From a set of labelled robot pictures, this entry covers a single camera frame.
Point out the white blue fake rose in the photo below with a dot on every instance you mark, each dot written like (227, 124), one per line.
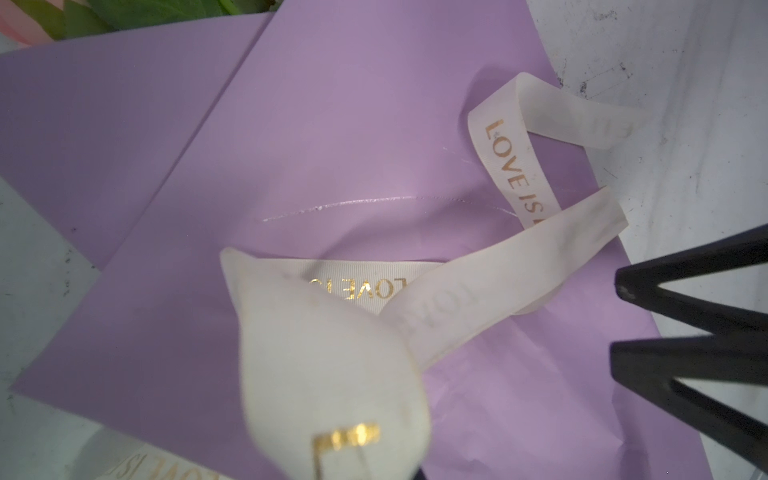
(99, 17)

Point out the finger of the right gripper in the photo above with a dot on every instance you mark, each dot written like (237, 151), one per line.
(640, 284)
(654, 369)

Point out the pink purple wrapping paper sheet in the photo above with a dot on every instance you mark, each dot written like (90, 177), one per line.
(333, 130)

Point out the light pink fake rose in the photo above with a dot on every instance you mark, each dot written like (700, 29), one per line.
(34, 22)

